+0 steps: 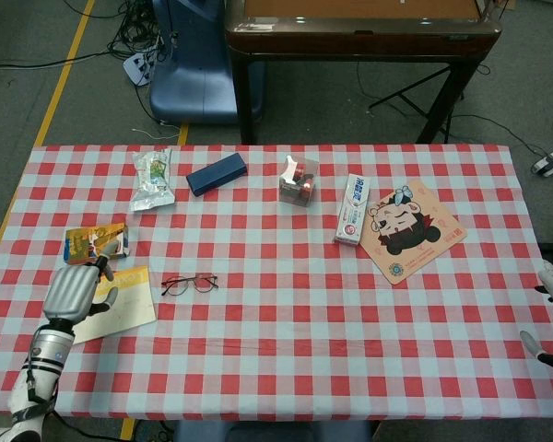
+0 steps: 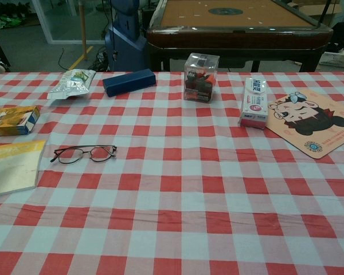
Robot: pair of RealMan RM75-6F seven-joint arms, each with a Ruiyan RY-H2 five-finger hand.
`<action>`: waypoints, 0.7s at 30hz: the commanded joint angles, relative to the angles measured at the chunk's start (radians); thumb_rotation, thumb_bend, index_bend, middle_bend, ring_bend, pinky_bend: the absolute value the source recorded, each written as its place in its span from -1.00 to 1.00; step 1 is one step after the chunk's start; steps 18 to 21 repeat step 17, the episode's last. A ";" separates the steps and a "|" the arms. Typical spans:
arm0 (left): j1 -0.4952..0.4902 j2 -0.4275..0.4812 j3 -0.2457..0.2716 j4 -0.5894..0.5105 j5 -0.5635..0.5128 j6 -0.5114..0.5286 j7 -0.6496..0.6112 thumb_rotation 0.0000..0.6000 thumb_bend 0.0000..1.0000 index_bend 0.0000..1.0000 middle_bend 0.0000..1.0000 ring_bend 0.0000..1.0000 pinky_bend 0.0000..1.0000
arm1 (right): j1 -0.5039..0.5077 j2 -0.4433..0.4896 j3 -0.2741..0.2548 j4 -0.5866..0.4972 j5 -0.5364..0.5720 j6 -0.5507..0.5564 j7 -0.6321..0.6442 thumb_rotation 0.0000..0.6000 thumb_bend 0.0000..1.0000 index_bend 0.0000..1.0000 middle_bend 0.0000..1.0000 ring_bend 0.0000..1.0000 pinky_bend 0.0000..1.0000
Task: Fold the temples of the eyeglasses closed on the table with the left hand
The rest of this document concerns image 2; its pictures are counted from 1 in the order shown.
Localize orange blue carton box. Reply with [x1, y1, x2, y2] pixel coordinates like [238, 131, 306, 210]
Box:
[0, 105, 41, 138]

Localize navy blue glasses case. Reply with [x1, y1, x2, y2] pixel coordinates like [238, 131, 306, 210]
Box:
[102, 68, 157, 98]

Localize black cable bundle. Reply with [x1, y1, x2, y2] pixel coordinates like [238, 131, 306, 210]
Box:
[95, 45, 110, 72]

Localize brown mahjong table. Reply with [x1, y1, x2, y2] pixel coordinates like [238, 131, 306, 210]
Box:
[146, 0, 334, 73]

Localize wooden pole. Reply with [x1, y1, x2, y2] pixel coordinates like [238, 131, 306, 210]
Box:
[79, 0, 88, 61]

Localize white toothpaste box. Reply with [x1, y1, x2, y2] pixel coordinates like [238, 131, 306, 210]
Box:
[238, 77, 269, 129]

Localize yellow white Lexicon book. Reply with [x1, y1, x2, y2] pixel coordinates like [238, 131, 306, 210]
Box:
[0, 139, 47, 198]

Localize red white checkered tablecloth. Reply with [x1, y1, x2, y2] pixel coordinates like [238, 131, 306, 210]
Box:
[0, 70, 344, 275]

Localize white wire basket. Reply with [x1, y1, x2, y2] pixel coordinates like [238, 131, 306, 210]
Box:
[319, 50, 344, 69]

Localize clear plastic cube box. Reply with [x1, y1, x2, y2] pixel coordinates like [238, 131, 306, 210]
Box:
[183, 52, 221, 103]

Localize blue plastic chair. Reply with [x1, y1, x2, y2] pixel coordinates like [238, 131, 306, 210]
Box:
[104, 0, 150, 72]

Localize thin black eyeglasses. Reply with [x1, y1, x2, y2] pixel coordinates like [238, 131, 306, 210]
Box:
[49, 144, 118, 165]

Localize cartoon girl mouse pad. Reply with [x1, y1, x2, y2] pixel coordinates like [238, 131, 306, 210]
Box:
[264, 89, 344, 160]

